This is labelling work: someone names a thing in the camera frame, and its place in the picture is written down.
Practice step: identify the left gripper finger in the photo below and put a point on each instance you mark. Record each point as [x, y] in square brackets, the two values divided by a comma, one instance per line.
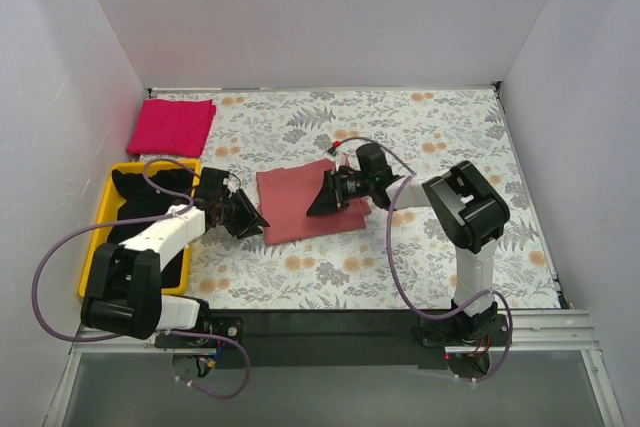
[245, 230]
[247, 217]

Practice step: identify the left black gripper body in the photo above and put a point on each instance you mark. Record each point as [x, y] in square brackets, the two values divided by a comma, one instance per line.
[236, 213]

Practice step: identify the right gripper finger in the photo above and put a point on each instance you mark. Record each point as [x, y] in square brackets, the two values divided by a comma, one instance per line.
[359, 207]
[330, 198]

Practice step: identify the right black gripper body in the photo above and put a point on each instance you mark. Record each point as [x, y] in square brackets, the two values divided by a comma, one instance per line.
[338, 190]

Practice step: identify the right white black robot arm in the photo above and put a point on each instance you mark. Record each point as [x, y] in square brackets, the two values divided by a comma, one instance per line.
[470, 212]

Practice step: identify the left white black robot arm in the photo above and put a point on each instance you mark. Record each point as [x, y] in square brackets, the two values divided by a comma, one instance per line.
[123, 293]

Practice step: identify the floral patterned table mat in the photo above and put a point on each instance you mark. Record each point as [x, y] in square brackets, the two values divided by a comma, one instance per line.
[427, 131]

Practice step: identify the black t shirt in bin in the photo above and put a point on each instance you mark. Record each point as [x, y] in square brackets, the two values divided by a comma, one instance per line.
[174, 277]

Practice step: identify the folded magenta t shirt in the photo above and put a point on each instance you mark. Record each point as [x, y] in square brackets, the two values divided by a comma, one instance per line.
[178, 128]

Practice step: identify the yellow plastic bin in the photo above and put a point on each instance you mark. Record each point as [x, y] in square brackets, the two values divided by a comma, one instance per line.
[126, 196]

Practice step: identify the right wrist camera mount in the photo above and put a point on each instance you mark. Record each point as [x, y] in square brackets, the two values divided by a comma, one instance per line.
[335, 154]

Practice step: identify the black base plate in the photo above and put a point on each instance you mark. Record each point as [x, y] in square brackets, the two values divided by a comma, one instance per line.
[320, 338]

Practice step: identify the aluminium frame rail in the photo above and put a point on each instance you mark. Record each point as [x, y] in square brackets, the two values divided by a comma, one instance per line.
[347, 368]

